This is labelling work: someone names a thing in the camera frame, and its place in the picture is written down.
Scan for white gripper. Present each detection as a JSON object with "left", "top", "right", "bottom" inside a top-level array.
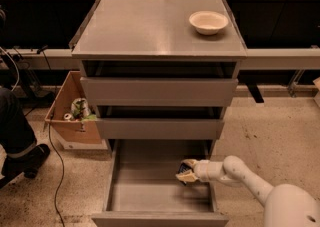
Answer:
[{"left": 176, "top": 159, "right": 224, "bottom": 183}]

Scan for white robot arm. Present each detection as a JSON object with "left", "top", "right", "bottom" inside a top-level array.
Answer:
[{"left": 176, "top": 156, "right": 320, "bottom": 227}]

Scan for grey bottom drawer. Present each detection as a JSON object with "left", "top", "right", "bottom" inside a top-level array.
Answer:
[{"left": 92, "top": 140, "right": 228, "bottom": 227}]

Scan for grey drawer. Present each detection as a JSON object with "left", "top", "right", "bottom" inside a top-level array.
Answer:
[
  {"left": 92, "top": 140, "right": 228, "bottom": 227},
  {"left": 96, "top": 106, "right": 224, "bottom": 140},
  {"left": 80, "top": 70, "right": 238, "bottom": 107}
]

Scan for grey middle drawer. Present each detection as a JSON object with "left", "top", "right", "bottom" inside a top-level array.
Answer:
[{"left": 96, "top": 106, "right": 224, "bottom": 140}]

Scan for grey drawer cabinet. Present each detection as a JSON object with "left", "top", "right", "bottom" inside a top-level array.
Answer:
[{"left": 70, "top": 0, "right": 248, "bottom": 145}]

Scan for grey top drawer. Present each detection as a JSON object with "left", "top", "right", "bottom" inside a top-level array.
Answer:
[{"left": 80, "top": 70, "right": 238, "bottom": 107}]

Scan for cardboard box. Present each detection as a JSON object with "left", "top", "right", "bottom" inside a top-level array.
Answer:
[{"left": 45, "top": 71, "right": 102, "bottom": 149}]

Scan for green white crumpled bag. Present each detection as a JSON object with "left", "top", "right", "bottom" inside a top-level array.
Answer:
[{"left": 71, "top": 98, "right": 96, "bottom": 121}]

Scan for small tape roll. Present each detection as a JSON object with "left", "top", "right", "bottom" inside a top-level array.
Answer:
[{"left": 63, "top": 113, "right": 73, "bottom": 121}]

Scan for white paper bowl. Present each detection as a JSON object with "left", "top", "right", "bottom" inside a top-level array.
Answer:
[{"left": 189, "top": 11, "right": 229, "bottom": 35}]

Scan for black shoe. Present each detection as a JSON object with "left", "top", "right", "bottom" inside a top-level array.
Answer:
[{"left": 1, "top": 144, "right": 50, "bottom": 178}]

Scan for person's dark trouser leg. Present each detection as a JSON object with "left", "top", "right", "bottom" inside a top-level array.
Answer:
[{"left": 0, "top": 88, "right": 36, "bottom": 159}]

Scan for black floor cable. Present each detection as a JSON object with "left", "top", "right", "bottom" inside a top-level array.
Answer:
[{"left": 35, "top": 45, "right": 66, "bottom": 227}]

